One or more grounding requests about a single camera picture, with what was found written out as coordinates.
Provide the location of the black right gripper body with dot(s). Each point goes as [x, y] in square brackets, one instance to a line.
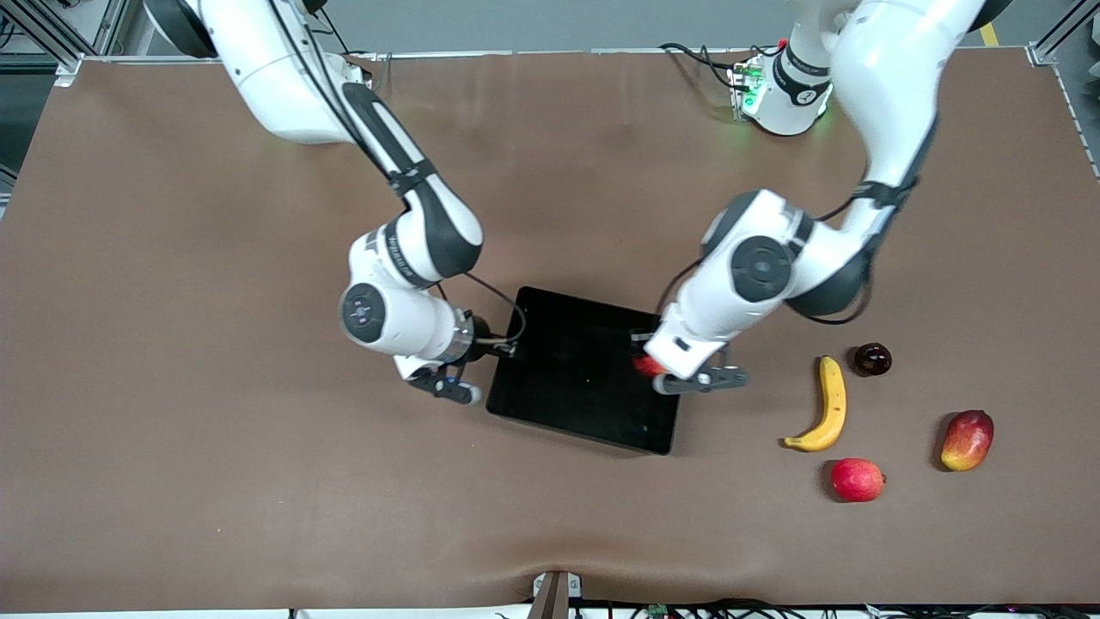
[482, 330]

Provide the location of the red yellow apple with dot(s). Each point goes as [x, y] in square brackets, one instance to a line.
[648, 366]

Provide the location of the black plastic box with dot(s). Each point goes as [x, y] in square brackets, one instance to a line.
[576, 370]

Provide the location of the yellow banana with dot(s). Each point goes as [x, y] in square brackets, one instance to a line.
[832, 404]

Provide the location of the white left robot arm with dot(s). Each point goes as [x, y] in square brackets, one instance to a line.
[885, 94]

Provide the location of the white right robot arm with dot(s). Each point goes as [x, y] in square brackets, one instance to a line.
[395, 249]

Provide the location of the dark purple plum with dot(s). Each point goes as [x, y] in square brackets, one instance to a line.
[873, 359]

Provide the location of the round red fruit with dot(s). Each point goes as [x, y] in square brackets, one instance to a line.
[857, 481]

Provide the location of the brown table mat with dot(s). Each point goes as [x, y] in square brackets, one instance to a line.
[172, 387]

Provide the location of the red yellow mango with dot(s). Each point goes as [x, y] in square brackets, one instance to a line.
[968, 440]

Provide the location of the grey metal clamp bracket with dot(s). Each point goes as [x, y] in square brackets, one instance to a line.
[555, 593]

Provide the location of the silver aluminium corner post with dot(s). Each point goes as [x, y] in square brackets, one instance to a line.
[1053, 39]

